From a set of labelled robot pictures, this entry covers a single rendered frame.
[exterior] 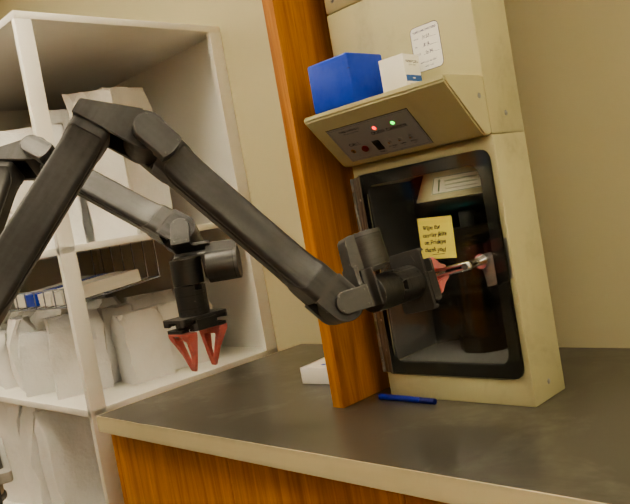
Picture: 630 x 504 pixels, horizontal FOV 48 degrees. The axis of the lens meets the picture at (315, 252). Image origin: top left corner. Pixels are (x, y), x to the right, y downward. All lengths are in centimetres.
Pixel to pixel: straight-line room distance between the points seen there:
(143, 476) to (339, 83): 102
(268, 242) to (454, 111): 38
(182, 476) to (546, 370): 80
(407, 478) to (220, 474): 53
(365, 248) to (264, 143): 120
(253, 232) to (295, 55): 51
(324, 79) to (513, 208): 41
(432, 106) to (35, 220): 63
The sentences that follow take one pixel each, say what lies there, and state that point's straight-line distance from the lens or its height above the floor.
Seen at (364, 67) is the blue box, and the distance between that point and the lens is 131.
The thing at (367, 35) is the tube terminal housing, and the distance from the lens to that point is 139.
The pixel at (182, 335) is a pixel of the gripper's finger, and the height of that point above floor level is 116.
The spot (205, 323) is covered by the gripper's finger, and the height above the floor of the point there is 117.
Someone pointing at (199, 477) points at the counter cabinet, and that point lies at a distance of 157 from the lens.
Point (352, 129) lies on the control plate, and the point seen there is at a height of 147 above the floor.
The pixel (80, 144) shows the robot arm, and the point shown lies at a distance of 104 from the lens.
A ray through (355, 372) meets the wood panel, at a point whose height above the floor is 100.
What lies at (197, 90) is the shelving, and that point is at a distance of 249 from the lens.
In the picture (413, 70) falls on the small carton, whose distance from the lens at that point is 125.
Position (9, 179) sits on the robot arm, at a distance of 154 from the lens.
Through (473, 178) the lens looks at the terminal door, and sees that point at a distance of 124.
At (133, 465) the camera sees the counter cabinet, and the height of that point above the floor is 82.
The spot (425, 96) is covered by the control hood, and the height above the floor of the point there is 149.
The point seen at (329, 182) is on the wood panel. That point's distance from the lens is 143.
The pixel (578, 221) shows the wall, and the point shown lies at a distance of 165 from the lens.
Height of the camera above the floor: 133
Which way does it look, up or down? 3 degrees down
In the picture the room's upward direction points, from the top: 10 degrees counter-clockwise
